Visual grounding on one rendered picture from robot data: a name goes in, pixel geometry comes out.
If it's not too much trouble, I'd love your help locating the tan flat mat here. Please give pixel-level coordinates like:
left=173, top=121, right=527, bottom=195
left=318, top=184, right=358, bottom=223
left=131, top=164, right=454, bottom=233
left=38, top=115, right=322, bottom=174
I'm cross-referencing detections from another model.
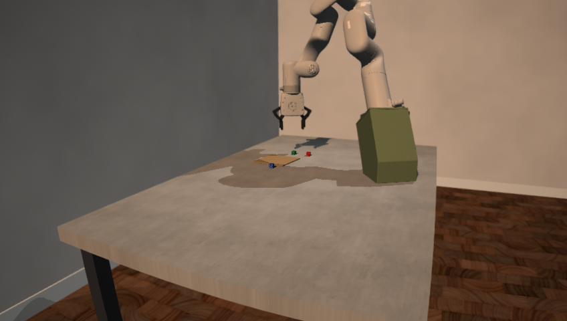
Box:
left=254, top=154, right=300, bottom=167

